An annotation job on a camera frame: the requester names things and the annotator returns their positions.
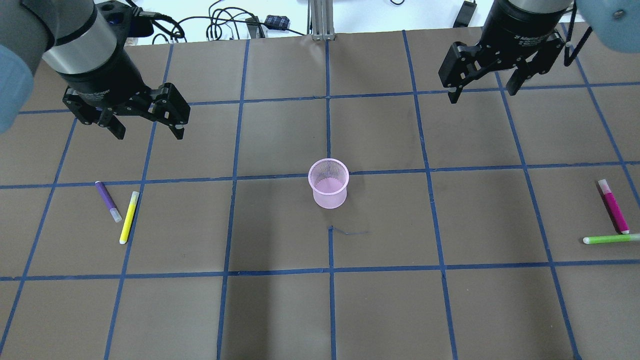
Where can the aluminium frame post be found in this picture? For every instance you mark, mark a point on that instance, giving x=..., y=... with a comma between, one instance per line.
x=321, y=20

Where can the pink pen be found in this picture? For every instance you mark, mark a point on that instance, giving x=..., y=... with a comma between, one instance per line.
x=613, y=208

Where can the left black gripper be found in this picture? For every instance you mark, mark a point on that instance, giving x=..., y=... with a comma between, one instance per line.
x=101, y=73

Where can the purple pen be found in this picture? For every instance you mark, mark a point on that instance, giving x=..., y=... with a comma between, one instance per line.
x=109, y=201

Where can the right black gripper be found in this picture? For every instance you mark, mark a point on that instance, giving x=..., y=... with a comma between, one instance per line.
x=520, y=27

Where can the black power adapter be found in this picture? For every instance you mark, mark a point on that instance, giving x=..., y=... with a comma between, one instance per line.
x=277, y=22

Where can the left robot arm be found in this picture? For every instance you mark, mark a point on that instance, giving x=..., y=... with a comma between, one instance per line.
x=84, y=43

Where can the green pen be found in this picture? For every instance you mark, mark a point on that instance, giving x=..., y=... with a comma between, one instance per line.
x=610, y=239

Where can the pink mesh cup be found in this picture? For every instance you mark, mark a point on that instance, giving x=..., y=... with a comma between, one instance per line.
x=329, y=179

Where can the yellow pen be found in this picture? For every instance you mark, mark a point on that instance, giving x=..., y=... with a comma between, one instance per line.
x=129, y=218

